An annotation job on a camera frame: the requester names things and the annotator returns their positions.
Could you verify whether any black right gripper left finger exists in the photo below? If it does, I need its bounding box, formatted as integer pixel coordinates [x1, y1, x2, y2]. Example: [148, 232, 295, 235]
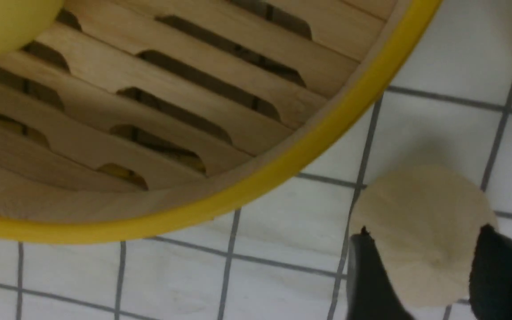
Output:
[347, 227, 414, 320]

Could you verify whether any beige bun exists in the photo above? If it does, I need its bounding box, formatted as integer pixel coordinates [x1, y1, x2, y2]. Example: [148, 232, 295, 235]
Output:
[349, 165, 498, 308]

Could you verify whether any white grid tablecloth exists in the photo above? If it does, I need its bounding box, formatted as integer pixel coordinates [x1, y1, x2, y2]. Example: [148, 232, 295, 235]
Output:
[0, 0, 512, 320]

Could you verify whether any yellow bun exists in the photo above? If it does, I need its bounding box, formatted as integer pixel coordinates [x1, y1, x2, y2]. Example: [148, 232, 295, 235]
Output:
[0, 0, 64, 55]

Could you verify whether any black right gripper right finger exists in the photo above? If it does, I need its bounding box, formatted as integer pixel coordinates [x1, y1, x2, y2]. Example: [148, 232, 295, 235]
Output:
[469, 224, 512, 320]

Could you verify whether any bamboo steamer tray yellow rim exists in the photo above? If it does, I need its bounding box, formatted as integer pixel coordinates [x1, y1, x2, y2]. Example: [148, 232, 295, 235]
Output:
[0, 0, 441, 244]

